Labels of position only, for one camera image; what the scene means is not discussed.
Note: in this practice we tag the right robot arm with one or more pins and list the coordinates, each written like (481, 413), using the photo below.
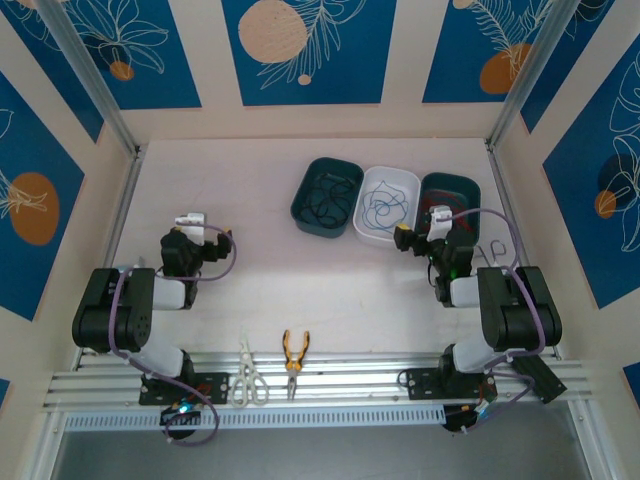
(520, 310)

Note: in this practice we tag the white scissors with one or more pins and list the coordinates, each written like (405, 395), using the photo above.
(245, 360)

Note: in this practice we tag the teal plastic bin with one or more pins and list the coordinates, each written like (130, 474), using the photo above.
(300, 210)
(450, 179)

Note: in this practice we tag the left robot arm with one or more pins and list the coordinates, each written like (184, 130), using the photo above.
(115, 310)

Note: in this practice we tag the aluminium rail frame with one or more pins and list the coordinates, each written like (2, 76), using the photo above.
(350, 380)

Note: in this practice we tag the aluminium corner post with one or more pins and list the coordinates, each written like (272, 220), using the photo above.
(90, 75)
(530, 65)

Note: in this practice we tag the aluminium side rail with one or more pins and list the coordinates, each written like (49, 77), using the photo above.
(510, 210)
(122, 220)

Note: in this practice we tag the yellow black pliers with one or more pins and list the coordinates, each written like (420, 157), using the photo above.
(295, 367)

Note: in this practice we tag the white plastic bin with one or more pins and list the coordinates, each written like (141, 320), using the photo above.
(365, 180)

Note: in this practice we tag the small black controller board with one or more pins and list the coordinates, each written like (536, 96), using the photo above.
(452, 417)
(172, 415)

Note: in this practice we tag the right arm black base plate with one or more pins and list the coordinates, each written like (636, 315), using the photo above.
(420, 382)

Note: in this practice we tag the black rectangular box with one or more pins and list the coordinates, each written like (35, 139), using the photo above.
(545, 382)

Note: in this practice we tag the blue floral wall poster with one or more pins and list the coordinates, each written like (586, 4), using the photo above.
(450, 50)
(575, 60)
(575, 200)
(165, 60)
(350, 60)
(50, 280)
(45, 65)

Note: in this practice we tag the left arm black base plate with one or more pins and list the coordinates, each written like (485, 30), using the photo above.
(215, 387)

